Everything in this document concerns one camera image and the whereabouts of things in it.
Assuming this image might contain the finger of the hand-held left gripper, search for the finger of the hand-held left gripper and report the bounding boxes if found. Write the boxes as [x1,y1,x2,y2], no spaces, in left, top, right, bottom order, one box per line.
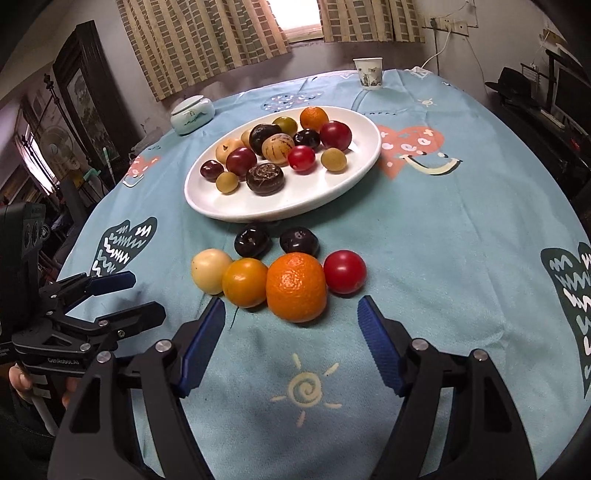
[39,271,137,318]
[46,302,167,352]

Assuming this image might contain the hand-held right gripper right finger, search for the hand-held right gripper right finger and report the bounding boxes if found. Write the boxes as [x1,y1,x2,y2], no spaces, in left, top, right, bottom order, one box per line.
[357,295,539,480]

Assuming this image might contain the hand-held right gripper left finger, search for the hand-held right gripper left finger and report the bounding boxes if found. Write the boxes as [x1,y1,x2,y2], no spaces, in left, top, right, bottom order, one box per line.
[54,298,227,480]

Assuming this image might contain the large orange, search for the large orange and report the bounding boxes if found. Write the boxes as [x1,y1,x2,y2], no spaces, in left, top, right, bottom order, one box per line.
[265,253,328,324]

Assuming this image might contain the white plate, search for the white plate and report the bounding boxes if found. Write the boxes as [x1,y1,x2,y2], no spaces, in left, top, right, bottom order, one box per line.
[184,105,383,223]

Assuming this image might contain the red apple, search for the red apple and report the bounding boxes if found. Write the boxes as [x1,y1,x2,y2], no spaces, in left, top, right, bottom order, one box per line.
[320,121,353,151]

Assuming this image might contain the person's left hand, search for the person's left hand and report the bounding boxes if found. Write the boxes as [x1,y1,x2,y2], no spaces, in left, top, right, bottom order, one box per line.
[8,369,80,409]

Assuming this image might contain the pale yellow round fruit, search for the pale yellow round fruit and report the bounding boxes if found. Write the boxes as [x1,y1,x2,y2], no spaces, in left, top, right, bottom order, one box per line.
[191,249,233,295]

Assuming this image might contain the orange yellow round fruit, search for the orange yellow round fruit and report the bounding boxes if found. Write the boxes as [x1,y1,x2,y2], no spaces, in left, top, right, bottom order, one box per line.
[222,258,269,308]

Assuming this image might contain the red tomato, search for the red tomato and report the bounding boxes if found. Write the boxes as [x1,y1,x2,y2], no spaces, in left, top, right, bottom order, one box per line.
[287,145,317,172]
[323,250,368,295]

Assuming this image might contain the blue printed tablecloth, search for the blue printed tablecloth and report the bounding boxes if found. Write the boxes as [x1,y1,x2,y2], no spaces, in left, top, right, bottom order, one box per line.
[58,68,591,480]

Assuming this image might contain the standing fan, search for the standing fan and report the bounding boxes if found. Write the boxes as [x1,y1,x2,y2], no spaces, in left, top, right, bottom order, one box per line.
[39,124,77,195]

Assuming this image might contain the dark brown mangosteen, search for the dark brown mangosteen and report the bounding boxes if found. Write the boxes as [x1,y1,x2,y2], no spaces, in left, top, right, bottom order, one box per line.
[246,163,284,196]

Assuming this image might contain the white ceramic lidded jar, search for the white ceramic lidded jar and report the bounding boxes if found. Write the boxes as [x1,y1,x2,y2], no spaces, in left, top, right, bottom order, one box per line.
[171,95,215,136]

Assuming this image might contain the dark framed picture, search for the dark framed picture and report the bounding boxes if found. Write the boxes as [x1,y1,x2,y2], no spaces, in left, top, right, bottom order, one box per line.
[52,21,139,153]

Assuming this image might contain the striped pepino melon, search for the striped pepino melon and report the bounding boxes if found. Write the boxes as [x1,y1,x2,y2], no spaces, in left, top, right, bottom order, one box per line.
[262,133,295,160]

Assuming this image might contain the dark purple passion fruit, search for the dark purple passion fruit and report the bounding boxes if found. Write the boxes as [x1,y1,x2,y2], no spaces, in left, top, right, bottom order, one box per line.
[249,124,283,151]

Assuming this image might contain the small orange mandarin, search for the small orange mandarin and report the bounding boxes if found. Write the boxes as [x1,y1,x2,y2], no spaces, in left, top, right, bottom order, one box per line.
[300,106,329,132]

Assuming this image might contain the checked curtain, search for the checked curtain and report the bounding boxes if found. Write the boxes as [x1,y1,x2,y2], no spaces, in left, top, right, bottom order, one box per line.
[318,0,426,44]
[115,0,293,102]

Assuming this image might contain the black desk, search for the black desk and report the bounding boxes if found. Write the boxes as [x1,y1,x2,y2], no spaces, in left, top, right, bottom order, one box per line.
[485,88,591,200]

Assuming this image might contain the white paper cup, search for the white paper cup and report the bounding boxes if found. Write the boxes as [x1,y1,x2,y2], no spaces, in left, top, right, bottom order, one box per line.
[353,57,385,89]

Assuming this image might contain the black hat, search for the black hat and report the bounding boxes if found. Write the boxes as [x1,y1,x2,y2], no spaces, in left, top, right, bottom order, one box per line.
[485,67,542,101]

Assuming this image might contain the black monitor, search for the black monitor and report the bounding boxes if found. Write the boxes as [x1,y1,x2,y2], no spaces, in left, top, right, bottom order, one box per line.
[551,65,591,131]

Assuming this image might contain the window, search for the window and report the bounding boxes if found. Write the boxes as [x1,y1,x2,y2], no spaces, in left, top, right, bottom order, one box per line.
[268,0,322,43]

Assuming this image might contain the white power strip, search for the white power strip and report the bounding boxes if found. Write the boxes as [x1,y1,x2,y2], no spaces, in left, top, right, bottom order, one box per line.
[427,16,468,33]

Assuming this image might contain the white cable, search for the white cable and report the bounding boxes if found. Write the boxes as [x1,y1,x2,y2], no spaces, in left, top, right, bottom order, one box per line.
[421,28,452,71]

